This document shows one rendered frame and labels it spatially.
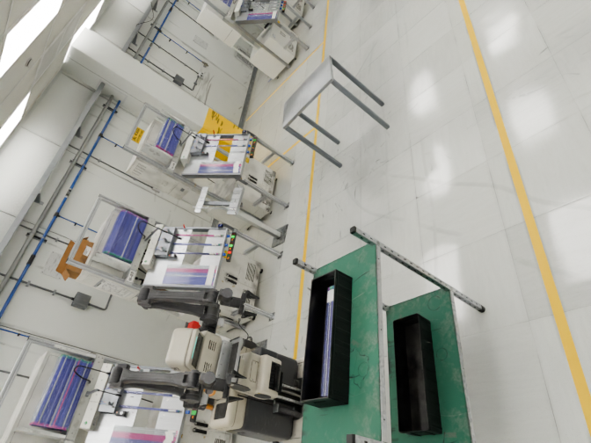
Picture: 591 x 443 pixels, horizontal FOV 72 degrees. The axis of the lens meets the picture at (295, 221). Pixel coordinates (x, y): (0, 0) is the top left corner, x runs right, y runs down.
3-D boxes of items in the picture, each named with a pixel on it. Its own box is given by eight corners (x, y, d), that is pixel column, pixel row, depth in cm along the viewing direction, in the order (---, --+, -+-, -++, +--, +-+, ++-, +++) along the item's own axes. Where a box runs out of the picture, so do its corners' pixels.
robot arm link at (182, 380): (119, 366, 204) (111, 388, 197) (113, 362, 199) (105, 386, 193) (201, 371, 199) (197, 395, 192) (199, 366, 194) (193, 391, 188)
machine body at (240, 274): (265, 265, 477) (220, 243, 448) (256, 322, 436) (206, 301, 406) (235, 282, 519) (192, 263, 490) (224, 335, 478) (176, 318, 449)
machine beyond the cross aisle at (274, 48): (313, 22, 755) (227, -56, 665) (310, 47, 706) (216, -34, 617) (269, 70, 844) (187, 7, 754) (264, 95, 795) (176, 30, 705)
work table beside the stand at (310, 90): (390, 127, 403) (331, 78, 366) (339, 168, 444) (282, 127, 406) (383, 102, 433) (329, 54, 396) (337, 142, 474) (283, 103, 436)
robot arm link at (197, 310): (142, 294, 235) (136, 310, 229) (141, 283, 224) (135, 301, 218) (219, 308, 242) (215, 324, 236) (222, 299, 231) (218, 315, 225)
